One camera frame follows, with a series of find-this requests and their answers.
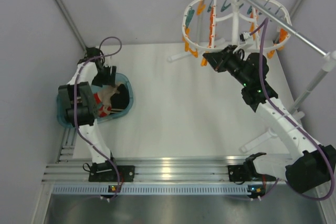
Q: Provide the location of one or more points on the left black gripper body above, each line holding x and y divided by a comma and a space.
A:
99, 77

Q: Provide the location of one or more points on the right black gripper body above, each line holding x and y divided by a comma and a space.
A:
232, 64

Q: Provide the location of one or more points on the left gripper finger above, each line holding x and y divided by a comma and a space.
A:
112, 75
100, 81

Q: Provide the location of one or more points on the orange clothes peg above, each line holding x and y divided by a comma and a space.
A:
187, 48
204, 62

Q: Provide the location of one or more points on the white round clip hanger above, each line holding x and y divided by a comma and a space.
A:
205, 21

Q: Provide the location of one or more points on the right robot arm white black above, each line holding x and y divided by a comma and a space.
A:
311, 164

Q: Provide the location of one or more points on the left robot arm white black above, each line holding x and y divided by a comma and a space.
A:
80, 108

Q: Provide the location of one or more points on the teal plastic basket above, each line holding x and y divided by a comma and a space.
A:
119, 78

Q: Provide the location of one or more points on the beige sock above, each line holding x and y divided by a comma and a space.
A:
106, 93

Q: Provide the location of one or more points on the black striped sock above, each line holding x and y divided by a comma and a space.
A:
119, 101

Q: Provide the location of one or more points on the red white sock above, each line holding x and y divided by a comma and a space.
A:
103, 109

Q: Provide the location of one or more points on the white rack base foot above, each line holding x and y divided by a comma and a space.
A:
269, 134

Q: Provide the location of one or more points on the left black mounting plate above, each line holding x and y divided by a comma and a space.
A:
107, 173

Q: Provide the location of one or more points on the black mounting plate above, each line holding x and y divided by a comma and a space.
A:
107, 173
238, 174

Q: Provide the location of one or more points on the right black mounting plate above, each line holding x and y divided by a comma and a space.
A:
238, 174

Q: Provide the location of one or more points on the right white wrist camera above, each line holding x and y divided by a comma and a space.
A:
246, 41

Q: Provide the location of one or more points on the aluminium rail frame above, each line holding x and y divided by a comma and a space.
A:
186, 122

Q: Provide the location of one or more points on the perforated grey cable duct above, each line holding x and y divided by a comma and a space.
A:
156, 189

